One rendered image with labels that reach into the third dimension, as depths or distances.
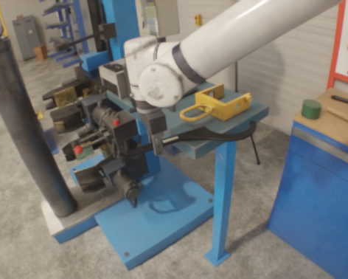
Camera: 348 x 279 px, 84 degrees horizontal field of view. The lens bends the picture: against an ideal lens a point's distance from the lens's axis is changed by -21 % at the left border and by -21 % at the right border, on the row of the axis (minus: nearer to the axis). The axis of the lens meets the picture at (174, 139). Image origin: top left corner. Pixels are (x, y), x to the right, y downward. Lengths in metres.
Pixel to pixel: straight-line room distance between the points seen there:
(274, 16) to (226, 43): 0.09
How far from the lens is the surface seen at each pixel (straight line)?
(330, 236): 1.54
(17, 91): 1.46
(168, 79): 0.41
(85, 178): 1.59
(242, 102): 0.92
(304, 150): 1.28
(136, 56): 0.60
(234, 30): 0.39
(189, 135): 0.78
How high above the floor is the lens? 1.51
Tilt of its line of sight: 34 degrees down
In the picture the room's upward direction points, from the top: 7 degrees counter-clockwise
